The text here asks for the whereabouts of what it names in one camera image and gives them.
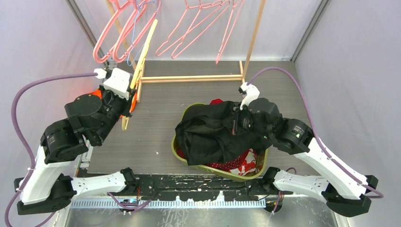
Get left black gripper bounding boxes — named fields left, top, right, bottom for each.
left=96, top=83, right=137, bottom=143

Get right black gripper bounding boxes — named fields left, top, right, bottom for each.
left=222, top=101, right=271, bottom=140

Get yellow wooden hanger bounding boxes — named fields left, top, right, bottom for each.
left=129, top=19, right=158, bottom=113

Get red poppy floral skirt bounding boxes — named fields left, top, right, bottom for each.
left=228, top=148, right=257, bottom=176

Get black garment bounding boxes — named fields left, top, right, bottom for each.
left=175, top=101, right=271, bottom=166

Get pink hanger of red garment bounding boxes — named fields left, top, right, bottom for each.
left=215, top=0, right=244, bottom=64

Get plain red garment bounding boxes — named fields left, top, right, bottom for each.
left=175, top=98, right=223, bottom=160

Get pink hanger of dotted garment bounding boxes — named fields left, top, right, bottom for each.
left=155, top=0, right=239, bottom=59

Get dark red polka dot garment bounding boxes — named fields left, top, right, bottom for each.
left=205, top=159, right=242, bottom=172

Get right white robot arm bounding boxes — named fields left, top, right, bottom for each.
left=233, top=98, right=378, bottom=217

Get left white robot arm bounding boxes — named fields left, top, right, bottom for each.
left=14, top=88, right=138, bottom=215

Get light blue hanger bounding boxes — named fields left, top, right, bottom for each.
left=126, top=0, right=161, bottom=68

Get orange garment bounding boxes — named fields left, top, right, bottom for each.
left=88, top=87, right=137, bottom=118

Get wooden clothes rack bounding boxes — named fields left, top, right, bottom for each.
left=105, top=0, right=267, bottom=104

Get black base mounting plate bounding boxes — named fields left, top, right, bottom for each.
left=107, top=174, right=294, bottom=214

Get empty pink hangers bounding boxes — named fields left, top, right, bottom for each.
left=92, top=0, right=162, bottom=63

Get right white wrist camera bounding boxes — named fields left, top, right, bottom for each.
left=239, top=82, right=260, bottom=110

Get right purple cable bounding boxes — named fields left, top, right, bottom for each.
left=245, top=66, right=385, bottom=214

